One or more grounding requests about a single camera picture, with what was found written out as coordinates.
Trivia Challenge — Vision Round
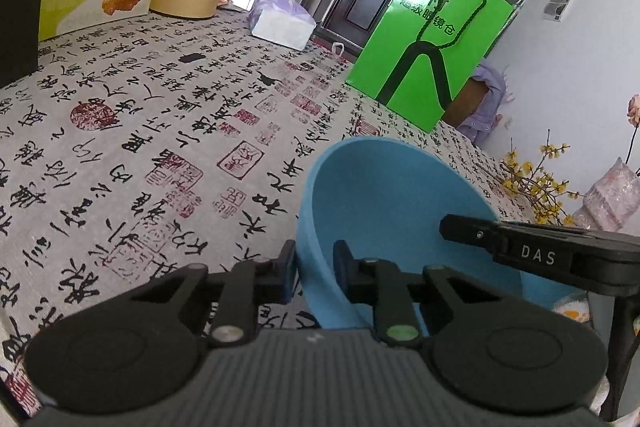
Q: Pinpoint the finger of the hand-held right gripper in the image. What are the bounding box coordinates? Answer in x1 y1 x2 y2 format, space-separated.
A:
440 214 506 258

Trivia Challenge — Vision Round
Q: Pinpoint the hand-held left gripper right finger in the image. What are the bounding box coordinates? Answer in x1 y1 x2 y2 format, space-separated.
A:
332 239 508 349

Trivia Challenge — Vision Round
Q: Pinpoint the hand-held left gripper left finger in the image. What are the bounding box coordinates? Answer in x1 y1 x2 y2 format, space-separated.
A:
125 239 299 349

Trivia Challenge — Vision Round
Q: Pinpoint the blue bowl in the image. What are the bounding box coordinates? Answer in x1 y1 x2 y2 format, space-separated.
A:
295 138 526 333

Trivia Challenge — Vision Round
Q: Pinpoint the pink textured vase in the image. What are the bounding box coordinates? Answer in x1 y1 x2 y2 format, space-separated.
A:
572 157 640 230

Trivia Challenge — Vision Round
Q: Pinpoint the yellow flower branch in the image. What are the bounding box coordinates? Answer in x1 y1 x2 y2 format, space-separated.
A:
500 129 581 225

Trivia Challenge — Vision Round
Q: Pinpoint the purple jacket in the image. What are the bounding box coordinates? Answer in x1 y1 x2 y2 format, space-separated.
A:
457 62 513 148

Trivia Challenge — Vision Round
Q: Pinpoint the wooden chair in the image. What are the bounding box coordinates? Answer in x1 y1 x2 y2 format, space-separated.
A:
442 77 488 128

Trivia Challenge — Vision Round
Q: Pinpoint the calligraphy printed tablecloth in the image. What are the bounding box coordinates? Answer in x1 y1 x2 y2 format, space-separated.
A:
0 4 608 427

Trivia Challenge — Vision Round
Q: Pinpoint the green paper bag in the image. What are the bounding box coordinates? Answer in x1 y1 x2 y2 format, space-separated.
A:
346 0 515 134

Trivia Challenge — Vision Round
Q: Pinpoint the tissue pack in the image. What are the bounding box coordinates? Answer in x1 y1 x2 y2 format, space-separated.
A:
248 0 317 51

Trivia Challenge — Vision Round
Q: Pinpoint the wall electrical panel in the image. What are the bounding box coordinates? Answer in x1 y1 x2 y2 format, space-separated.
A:
542 0 578 20

